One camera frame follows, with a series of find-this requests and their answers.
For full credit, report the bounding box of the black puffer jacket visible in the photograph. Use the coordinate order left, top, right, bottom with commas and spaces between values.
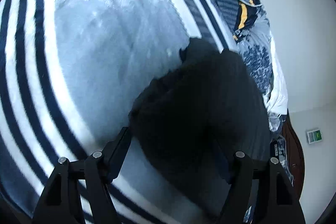
129, 38, 270, 219

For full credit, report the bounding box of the lying blue HOMES pillow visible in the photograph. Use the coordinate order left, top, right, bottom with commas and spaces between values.
272, 135, 294, 184

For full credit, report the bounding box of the dark red wooden headboard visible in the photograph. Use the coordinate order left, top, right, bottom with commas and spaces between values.
281, 113, 305, 198

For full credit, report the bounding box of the blue striped bed blanket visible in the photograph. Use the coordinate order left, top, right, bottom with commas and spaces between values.
1, 0, 236, 218

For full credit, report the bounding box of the blue white crumpled duvet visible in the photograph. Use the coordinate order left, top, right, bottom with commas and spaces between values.
211, 0, 288, 132

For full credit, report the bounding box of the green white wall calendar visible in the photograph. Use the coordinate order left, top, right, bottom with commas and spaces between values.
306, 128, 322, 144

